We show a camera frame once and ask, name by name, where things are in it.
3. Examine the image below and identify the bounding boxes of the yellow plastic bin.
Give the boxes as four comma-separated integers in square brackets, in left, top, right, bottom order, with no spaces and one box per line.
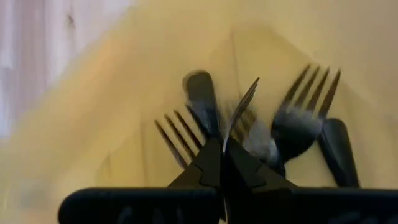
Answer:
[0,0,398,224]

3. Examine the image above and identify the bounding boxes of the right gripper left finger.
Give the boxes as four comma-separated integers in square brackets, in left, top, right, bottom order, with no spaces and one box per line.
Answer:
[167,138,225,220]

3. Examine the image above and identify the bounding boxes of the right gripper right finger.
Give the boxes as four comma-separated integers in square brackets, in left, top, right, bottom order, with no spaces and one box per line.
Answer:
[222,138,298,224]

